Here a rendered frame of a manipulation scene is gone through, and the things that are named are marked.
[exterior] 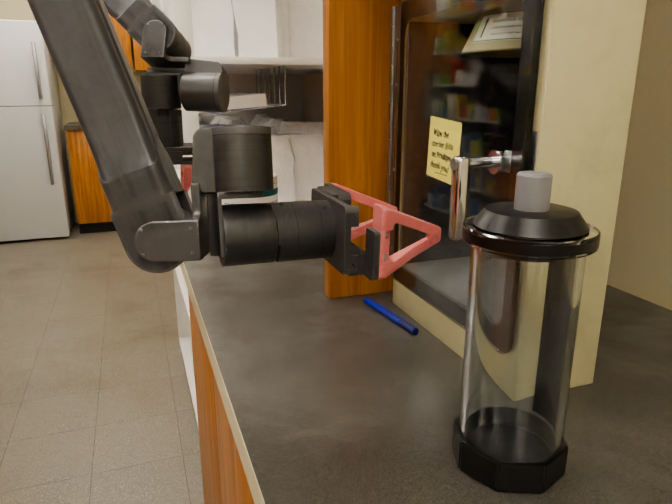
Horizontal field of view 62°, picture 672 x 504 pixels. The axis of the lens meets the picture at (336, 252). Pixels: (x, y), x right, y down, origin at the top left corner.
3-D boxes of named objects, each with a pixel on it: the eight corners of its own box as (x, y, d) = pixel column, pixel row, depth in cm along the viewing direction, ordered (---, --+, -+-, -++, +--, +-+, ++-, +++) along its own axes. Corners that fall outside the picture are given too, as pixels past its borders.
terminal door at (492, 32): (393, 275, 90) (401, 3, 79) (510, 357, 62) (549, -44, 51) (388, 275, 89) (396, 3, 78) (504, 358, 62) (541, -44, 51)
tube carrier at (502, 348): (548, 417, 58) (573, 212, 52) (588, 489, 47) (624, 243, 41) (442, 414, 58) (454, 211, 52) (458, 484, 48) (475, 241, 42)
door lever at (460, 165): (497, 239, 61) (483, 233, 64) (504, 150, 59) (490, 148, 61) (454, 243, 59) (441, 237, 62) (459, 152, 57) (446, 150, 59)
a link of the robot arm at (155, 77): (149, 67, 87) (132, 66, 81) (192, 68, 86) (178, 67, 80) (152, 113, 89) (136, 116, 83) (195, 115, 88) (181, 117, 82)
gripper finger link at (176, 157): (200, 211, 88) (197, 151, 86) (152, 214, 86) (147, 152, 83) (195, 202, 94) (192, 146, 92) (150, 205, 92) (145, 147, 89)
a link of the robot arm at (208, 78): (167, 45, 90) (143, 19, 82) (237, 46, 89) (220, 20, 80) (161, 119, 89) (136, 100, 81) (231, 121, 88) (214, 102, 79)
